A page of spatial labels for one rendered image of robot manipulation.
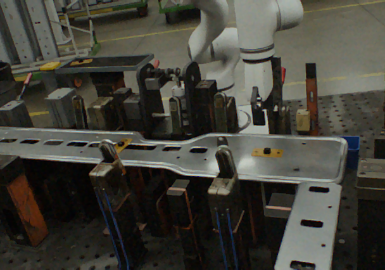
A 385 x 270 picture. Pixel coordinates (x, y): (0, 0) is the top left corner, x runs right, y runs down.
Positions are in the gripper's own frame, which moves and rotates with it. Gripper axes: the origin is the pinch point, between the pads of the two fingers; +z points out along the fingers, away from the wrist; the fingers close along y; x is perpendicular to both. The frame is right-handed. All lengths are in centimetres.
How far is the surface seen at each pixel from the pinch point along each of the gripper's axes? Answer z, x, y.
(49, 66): -4, -94, -31
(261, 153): 11.7, -1.3, 0.9
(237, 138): 12.0, -10.6, -7.3
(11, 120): 11, -103, -12
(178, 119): 8.6, -31.3, -12.2
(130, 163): 12.3, -38.5, 9.1
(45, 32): 48, -343, -306
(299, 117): 6.4, 7.1, -10.8
